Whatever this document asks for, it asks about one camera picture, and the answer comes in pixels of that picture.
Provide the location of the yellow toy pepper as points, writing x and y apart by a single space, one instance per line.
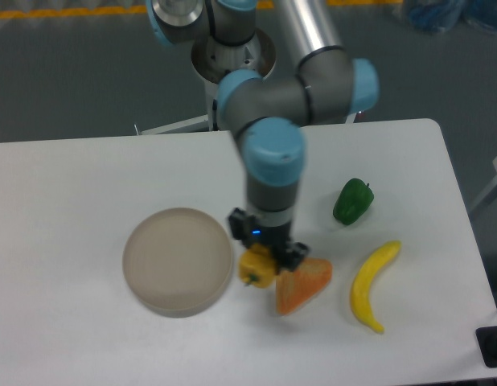
257 267

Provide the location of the green toy pepper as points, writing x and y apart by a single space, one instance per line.
354 200

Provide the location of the beige round plate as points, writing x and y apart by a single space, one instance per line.
178 262

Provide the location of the black device at table edge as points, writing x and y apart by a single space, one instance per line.
487 339

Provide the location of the blue plastic bag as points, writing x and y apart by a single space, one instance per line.
441 16

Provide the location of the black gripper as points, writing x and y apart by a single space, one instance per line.
250 230

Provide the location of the orange triangular toy bread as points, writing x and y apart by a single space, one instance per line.
295 289

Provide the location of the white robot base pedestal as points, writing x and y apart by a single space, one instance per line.
212 61

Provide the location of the yellow toy banana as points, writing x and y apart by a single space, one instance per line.
361 287

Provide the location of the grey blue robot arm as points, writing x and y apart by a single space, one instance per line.
265 117

